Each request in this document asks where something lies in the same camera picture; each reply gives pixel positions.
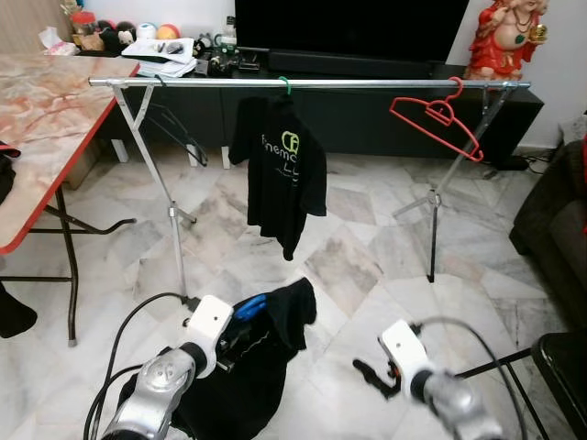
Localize brown cardboard box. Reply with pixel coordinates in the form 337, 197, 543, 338
64, 137, 104, 192

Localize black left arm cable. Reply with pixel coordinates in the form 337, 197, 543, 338
83, 291, 199, 440

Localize black folding chair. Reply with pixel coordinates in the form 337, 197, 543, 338
454, 332, 587, 440

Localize red-lidded jar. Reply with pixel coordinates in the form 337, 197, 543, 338
72, 7, 102, 52

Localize small clear bottle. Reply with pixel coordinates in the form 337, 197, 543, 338
220, 16, 238, 49

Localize red-edged marble folding table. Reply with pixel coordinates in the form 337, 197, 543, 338
0, 53, 140, 347

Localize black television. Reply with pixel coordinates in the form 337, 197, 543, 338
234, 0, 472, 63

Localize black draped garment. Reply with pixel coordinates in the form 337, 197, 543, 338
0, 142, 39, 341

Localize white tissue pack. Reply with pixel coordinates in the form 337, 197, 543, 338
39, 26, 80, 57

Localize red plastic hanger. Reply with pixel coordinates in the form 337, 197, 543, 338
389, 77, 485, 164

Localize black soundbar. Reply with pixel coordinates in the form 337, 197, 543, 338
268, 50, 435, 80

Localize black tv cabinet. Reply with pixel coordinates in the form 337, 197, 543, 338
92, 50, 545, 168

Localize dark navy knit shirt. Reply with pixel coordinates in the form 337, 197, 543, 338
119, 278, 319, 440

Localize white paper stack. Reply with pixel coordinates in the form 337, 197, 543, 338
121, 37, 199, 79

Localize silver metal clothes rack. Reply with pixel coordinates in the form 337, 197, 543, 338
89, 77, 532, 300

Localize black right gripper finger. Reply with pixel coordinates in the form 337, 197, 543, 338
353, 358, 393, 401

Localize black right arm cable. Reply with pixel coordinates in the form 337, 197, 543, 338
408, 316, 529, 440

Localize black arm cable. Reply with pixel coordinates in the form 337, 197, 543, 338
408, 316, 529, 440
83, 291, 199, 440

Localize dark brown sofa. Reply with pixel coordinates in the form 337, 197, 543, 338
509, 137, 587, 324

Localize black wire hanger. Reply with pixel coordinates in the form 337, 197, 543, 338
151, 78, 209, 169

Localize black tape dispenser gadget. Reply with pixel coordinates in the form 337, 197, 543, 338
197, 48, 235, 78

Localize blue plastic hanger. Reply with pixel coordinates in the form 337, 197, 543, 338
234, 293, 270, 322

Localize black printed T-shirt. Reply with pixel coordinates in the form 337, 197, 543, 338
227, 94, 328, 263

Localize black power strip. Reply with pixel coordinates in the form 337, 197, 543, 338
498, 154, 533, 172

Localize red laughing Buddha statue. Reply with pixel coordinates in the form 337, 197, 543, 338
463, 0, 549, 82

